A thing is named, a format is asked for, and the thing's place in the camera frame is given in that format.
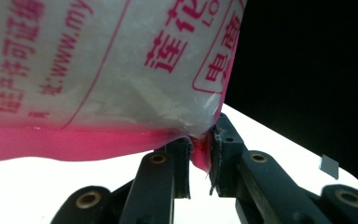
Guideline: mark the black curtain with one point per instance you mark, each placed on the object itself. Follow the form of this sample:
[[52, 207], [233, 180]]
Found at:
[[307, 62]]

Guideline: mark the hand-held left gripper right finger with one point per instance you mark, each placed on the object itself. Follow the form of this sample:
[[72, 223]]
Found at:
[[254, 174]]

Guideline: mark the pink and white plastic bag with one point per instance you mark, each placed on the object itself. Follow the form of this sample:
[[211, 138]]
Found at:
[[99, 77]]

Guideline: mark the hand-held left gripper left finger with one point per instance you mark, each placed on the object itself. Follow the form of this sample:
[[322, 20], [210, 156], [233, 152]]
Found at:
[[158, 186]]

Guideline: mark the small grey tag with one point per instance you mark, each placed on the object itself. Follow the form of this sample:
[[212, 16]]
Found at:
[[329, 166]]

